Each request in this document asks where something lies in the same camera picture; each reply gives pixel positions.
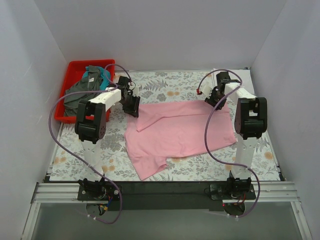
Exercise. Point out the red plastic bin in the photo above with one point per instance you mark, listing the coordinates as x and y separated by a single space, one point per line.
74 73

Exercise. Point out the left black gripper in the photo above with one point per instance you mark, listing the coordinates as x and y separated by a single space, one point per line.
132 105

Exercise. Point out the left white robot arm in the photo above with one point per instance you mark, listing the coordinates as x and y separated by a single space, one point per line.
90 126

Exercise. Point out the folded white t shirt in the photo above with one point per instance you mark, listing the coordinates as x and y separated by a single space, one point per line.
245 75

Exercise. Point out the teal t shirt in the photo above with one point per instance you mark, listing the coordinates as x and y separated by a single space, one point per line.
104 75

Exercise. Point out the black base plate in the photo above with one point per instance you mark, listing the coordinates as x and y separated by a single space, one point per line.
162 195

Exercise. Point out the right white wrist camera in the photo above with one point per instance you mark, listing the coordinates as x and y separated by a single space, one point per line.
205 90

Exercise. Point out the pink t shirt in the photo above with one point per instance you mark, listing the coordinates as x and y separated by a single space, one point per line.
175 130

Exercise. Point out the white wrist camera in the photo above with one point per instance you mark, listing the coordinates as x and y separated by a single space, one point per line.
135 88
205 90

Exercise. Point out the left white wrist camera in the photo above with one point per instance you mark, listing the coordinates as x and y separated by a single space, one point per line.
135 88

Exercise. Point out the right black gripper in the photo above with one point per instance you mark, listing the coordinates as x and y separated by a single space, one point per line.
215 99

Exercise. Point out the aluminium rail frame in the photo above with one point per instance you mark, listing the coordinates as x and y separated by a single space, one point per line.
66 192

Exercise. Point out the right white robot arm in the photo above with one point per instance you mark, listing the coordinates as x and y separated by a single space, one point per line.
250 122

